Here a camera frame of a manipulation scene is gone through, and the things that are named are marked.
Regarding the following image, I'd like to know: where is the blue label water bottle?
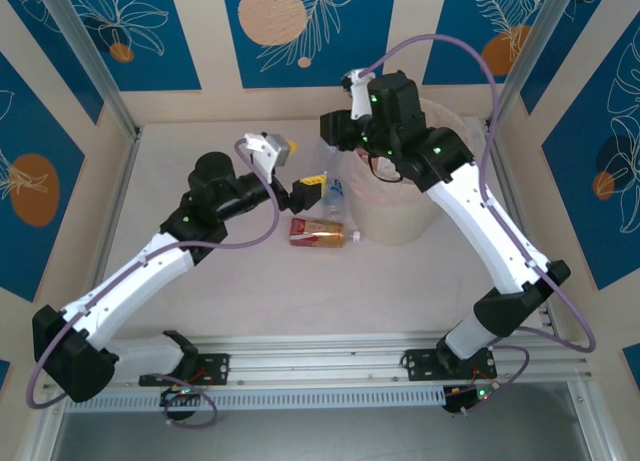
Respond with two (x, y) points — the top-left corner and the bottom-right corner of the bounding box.
(319, 173), (347, 221)

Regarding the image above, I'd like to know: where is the red gold tea bottle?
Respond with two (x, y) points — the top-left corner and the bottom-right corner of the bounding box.
(288, 216), (362, 249)

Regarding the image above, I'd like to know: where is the pink plastic bin liner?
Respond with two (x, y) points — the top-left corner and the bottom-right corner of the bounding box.
(339, 96), (474, 205)

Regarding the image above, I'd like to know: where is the beige waste bin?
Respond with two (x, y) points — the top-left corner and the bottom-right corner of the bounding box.
(344, 95), (454, 246)

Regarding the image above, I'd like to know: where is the small circuit board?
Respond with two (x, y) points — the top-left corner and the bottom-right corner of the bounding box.
(443, 385), (496, 416)
(159, 385), (204, 410)

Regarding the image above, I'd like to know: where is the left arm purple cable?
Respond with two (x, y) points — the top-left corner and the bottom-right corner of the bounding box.
(27, 138), (281, 428)

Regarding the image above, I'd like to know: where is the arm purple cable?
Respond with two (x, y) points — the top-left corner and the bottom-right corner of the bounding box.
(357, 33), (597, 417)
(27, 138), (281, 428)

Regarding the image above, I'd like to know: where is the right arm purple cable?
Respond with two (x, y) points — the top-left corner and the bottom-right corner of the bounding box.
(357, 33), (597, 417)

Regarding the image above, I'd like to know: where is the aluminium side rail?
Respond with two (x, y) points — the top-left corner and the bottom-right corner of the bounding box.
(72, 130), (144, 355)
(482, 120), (559, 335)

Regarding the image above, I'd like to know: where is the aluminium frame post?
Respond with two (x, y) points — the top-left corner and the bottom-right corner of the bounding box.
(34, 0), (142, 138)
(487, 0), (581, 132)

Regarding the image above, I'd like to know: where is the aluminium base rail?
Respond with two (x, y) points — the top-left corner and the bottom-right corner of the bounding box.
(42, 333), (596, 393)

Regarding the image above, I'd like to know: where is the white slotted cable duct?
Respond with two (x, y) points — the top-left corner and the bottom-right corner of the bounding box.
(63, 384), (447, 413)

